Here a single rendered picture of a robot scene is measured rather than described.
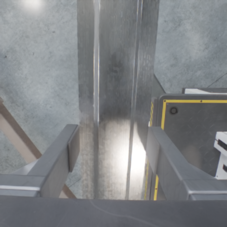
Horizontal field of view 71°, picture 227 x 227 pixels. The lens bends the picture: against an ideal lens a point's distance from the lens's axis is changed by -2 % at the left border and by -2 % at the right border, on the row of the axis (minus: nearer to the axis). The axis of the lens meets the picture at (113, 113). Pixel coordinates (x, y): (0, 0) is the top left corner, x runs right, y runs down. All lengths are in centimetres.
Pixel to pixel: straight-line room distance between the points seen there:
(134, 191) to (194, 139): 72
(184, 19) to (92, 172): 106
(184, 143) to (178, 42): 59
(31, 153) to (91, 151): 80
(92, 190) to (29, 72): 103
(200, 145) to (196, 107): 20
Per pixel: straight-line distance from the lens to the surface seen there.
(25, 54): 117
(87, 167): 17
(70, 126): 16
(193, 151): 91
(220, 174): 102
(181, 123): 82
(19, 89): 121
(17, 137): 94
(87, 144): 16
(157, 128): 16
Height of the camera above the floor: 103
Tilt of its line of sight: 74 degrees down
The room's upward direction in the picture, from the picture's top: 179 degrees clockwise
